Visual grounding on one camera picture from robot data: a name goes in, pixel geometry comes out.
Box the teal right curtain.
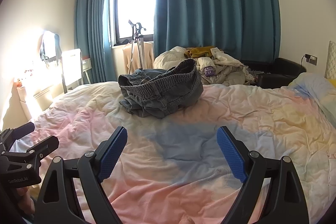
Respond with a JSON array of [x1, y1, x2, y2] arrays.
[[154, 0, 281, 63]]

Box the person's left hand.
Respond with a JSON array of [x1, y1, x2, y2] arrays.
[[16, 187, 35, 215]]

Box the mustard yellow garment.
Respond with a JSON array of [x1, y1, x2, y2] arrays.
[[184, 46, 214, 59]]

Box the peach sweater on rack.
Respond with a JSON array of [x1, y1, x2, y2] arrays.
[[122, 42, 155, 74]]

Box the quilted cream headboard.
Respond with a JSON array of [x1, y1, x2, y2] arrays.
[[325, 41, 336, 80]]

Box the black sofa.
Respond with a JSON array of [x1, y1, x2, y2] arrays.
[[242, 58, 306, 89]]

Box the teal curtain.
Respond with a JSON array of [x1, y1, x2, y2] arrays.
[[154, 0, 281, 63], [75, 0, 117, 83]]

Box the pastel pillow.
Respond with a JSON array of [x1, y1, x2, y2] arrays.
[[288, 72, 336, 127]]

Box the pastel tie-dye duvet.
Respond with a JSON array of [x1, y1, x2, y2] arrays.
[[13, 82, 335, 223]]

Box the wall power socket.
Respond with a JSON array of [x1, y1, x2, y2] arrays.
[[301, 54, 318, 66]]

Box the teal left curtain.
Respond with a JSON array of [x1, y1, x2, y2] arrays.
[[75, 0, 117, 83]]

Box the white desk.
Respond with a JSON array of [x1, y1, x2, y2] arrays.
[[80, 58, 92, 85]]

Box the cream puffer jacket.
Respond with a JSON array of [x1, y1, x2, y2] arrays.
[[153, 46, 255, 86]]

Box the camera tripod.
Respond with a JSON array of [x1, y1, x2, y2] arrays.
[[127, 20, 146, 74]]

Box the blue denim jeans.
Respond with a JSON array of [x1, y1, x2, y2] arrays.
[[118, 59, 203, 119]]

